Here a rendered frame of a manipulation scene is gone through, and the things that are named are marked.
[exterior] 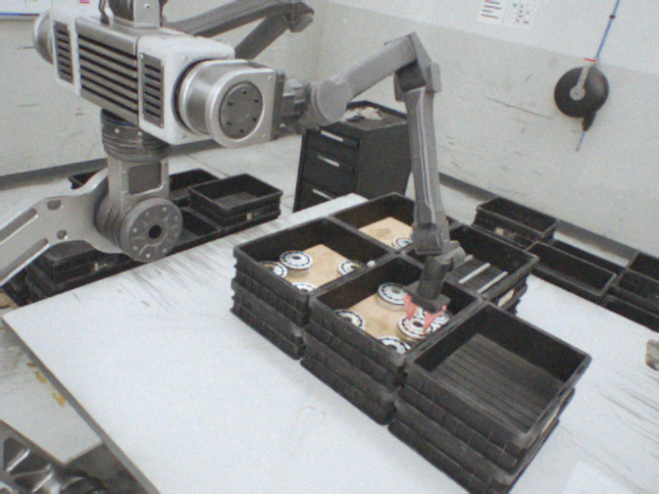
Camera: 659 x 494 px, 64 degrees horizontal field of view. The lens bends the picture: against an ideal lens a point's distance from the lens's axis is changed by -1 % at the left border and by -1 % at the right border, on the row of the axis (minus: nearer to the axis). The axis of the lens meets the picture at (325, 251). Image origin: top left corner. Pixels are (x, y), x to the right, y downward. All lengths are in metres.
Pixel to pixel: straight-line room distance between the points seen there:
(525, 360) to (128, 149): 1.10
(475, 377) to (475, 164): 3.67
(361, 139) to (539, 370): 1.81
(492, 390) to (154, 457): 0.79
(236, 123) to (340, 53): 4.79
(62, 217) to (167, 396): 0.50
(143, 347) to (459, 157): 3.91
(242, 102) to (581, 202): 4.01
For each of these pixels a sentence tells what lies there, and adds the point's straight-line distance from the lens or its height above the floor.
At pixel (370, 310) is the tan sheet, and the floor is 0.83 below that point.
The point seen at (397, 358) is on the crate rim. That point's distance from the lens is 1.21.
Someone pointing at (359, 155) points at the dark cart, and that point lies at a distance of 2.97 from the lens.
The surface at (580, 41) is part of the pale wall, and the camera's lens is 4.56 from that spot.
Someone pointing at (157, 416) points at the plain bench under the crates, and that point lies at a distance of 1.34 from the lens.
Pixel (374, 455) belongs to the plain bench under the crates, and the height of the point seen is 0.70.
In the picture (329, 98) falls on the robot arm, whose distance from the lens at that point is 0.98.
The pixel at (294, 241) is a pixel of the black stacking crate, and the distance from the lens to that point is 1.68.
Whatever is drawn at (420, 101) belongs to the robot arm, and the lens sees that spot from 1.28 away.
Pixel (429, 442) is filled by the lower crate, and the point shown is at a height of 0.76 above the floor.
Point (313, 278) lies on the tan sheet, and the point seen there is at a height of 0.83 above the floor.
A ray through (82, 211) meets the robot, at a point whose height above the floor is 1.16.
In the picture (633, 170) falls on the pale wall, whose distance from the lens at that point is 4.54.
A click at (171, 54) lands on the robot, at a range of 0.87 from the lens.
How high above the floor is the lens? 1.67
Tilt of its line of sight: 29 degrees down
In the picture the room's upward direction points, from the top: 9 degrees clockwise
